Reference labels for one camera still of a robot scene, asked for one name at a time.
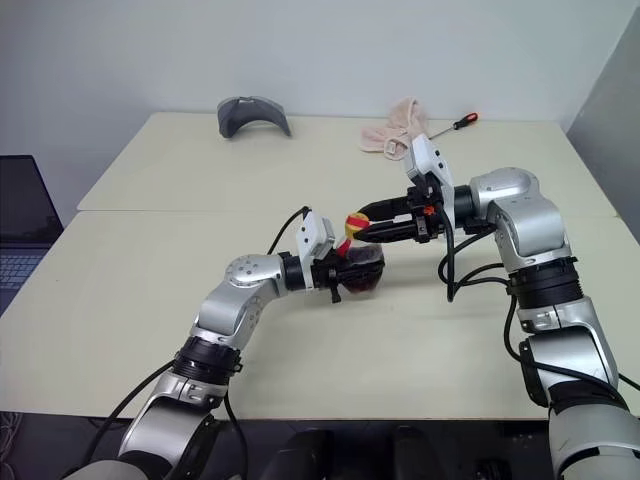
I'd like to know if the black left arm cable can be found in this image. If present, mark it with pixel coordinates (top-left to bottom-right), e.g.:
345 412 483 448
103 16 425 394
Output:
266 205 312 255

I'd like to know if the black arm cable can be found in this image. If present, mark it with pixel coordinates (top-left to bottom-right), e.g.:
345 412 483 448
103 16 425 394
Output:
436 198 517 304
266 205 312 255

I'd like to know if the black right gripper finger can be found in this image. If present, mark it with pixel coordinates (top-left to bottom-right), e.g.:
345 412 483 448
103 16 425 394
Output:
355 220 417 245
356 197 412 220

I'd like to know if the white cable bundle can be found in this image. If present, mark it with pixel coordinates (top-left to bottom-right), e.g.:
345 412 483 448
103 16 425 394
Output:
0 409 22 454

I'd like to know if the orange black handled screwdriver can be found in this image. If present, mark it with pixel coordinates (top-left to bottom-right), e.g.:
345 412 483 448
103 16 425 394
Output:
427 112 480 139

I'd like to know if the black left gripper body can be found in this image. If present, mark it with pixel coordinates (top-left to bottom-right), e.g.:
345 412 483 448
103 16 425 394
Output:
309 258 347 305

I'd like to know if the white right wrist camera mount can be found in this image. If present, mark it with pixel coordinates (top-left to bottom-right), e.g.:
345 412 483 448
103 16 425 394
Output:
402 133 457 222

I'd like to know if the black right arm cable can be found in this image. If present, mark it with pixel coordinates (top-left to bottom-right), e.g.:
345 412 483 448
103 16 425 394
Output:
436 198 517 304

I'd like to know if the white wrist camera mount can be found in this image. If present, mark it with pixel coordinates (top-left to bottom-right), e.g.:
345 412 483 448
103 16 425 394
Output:
294 209 337 264
402 133 457 222

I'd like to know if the dark laptop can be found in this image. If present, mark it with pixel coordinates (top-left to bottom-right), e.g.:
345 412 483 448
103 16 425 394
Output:
0 154 65 314

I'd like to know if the pink cloth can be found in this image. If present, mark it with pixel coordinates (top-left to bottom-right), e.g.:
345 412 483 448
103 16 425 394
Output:
360 97 433 160

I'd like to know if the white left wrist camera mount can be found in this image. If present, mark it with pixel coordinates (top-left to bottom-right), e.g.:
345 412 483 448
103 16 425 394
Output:
294 209 337 264

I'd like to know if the dark rounded shape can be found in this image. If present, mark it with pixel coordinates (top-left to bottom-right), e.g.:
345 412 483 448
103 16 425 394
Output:
259 424 354 480

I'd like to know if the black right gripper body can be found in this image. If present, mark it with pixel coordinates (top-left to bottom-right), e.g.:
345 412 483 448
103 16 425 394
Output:
405 183 448 246

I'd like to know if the grey curved headrest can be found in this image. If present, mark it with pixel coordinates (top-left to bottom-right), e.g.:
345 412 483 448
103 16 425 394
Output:
217 96 294 140

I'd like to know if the small yellow red bottle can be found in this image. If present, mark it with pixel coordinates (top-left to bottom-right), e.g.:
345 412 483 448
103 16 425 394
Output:
336 212 372 258

